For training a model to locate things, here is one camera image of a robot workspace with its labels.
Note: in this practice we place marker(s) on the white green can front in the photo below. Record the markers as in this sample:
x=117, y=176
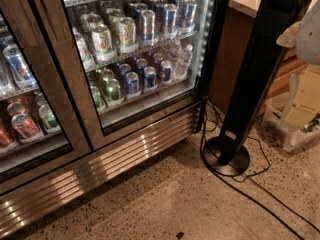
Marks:
x=102, y=42

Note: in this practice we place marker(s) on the clear plastic storage bin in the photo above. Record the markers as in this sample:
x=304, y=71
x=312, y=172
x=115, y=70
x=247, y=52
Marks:
x=288, y=138

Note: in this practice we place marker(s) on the stainless steel display fridge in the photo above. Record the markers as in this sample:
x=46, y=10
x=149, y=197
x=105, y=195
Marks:
x=52, y=190

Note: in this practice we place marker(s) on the red soda can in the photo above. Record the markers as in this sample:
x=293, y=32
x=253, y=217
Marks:
x=16, y=108
x=26, y=128

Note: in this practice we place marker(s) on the wooden counter cabinet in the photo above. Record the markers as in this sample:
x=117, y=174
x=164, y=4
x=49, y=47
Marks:
x=234, y=39

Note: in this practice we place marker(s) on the white green can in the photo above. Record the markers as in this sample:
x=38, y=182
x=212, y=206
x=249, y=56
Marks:
x=127, y=35
x=102, y=42

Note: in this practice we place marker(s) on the red soda can front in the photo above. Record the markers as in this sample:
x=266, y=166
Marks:
x=26, y=128

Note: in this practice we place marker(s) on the green can bottom shelf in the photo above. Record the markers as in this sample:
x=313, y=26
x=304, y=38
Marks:
x=113, y=92

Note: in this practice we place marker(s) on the red soda can rear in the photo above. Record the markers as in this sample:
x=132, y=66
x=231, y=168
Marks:
x=16, y=108

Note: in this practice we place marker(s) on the green soda can left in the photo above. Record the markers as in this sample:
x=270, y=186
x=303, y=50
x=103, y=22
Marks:
x=48, y=118

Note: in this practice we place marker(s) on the glass fridge door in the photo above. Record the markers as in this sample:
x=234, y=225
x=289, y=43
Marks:
x=162, y=116
x=28, y=161

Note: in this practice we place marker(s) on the white green can right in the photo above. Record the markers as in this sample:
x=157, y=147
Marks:
x=127, y=35

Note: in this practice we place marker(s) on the small clear water bottle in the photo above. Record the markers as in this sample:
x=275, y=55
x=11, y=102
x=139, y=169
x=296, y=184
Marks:
x=183, y=62

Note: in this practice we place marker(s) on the black tower fan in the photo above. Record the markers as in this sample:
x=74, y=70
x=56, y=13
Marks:
x=226, y=154

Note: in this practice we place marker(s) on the tall silver blue can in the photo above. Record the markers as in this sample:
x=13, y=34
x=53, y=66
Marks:
x=148, y=27

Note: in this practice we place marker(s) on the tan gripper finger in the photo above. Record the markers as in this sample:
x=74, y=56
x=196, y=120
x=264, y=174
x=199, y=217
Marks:
x=304, y=97
x=289, y=38

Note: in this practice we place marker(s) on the blue can front left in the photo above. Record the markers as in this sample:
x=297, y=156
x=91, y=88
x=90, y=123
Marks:
x=132, y=84

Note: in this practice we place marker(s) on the tall silver can middle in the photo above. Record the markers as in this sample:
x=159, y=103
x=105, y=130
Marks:
x=168, y=25

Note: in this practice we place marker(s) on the blue can front middle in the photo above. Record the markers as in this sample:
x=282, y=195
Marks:
x=150, y=78

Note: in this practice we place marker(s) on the red can at edge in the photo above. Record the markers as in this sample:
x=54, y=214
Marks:
x=6, y=141

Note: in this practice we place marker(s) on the tall silver can right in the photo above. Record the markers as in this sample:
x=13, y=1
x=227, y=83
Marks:
x=186, y=14

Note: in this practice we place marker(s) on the blue can front right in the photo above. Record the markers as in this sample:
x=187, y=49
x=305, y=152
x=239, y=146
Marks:
x=166, y=71

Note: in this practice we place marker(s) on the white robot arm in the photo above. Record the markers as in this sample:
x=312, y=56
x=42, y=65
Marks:
x=308, y=48

